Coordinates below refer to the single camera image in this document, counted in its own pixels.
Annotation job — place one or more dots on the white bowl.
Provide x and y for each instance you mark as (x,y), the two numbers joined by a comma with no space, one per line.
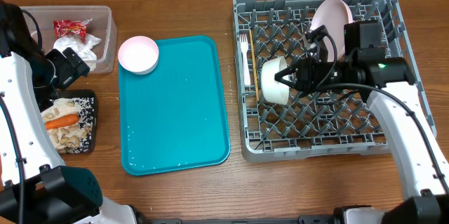
(274,91)

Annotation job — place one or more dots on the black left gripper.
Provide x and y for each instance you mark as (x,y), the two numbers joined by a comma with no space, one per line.
(71,65)

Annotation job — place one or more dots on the teal plastic tray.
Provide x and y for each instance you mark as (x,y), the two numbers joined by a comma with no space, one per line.
(174,118)

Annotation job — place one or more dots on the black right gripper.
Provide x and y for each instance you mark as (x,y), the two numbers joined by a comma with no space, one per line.
(305,81)

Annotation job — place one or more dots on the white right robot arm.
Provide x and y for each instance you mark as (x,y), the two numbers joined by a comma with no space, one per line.
(388,87)

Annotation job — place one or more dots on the white tissue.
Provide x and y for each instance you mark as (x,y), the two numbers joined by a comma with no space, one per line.
(82,49)

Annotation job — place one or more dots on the large pink plate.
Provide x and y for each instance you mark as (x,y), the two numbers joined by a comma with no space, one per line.
(334,15)

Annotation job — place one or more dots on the orange carrot piece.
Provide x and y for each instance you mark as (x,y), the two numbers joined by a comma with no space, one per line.
(63,121)

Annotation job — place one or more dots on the grey dishwasher rack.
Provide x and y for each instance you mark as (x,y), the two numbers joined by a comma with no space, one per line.
(311,124)

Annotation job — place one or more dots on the white plastic fork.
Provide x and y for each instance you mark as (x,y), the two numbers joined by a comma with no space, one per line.
(244,53)

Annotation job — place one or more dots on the wooden chopstick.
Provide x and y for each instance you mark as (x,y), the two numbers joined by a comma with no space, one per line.
(254,63)

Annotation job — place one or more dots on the pile of peanuts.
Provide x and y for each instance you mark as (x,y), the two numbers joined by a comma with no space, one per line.
(68,136)

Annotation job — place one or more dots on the red snack wrapper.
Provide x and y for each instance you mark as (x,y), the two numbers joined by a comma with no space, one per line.
(77,28)

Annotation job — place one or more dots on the black food waste tray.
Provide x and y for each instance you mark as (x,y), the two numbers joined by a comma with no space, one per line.
(89,122)

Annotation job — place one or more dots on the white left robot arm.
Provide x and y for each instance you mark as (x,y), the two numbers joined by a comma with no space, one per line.
(38,186)

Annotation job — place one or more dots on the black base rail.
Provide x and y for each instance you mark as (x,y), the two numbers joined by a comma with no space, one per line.
(303,219)

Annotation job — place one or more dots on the clear plastic bin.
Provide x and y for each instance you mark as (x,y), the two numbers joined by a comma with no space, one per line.
(101,25)

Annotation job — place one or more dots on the pink bowl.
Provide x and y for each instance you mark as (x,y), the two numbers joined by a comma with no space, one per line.
(139,55)

